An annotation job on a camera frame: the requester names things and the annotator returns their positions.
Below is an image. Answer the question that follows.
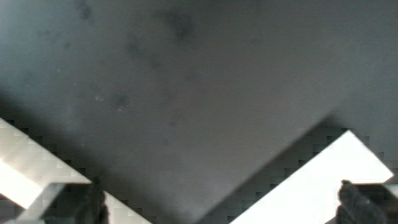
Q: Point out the white drawer cabinet box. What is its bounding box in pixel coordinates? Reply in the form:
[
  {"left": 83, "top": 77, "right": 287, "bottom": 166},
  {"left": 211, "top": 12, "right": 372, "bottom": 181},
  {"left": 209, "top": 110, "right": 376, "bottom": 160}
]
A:
[{"left": 0, "top": 119, "right": 392, "bottom": 224}]

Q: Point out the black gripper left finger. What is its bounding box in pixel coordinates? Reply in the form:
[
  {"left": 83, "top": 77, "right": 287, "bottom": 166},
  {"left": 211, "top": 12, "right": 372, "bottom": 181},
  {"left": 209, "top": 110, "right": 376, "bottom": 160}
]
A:
[{"left": 38, "top": 183, "right": 108, "bottom": 224}]

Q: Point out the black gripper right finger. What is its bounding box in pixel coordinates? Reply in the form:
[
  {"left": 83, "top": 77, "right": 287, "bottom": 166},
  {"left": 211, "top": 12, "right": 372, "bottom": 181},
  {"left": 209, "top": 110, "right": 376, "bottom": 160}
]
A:
[{"left": 335, "top": 180, "right": 398, "bottom": 224}]

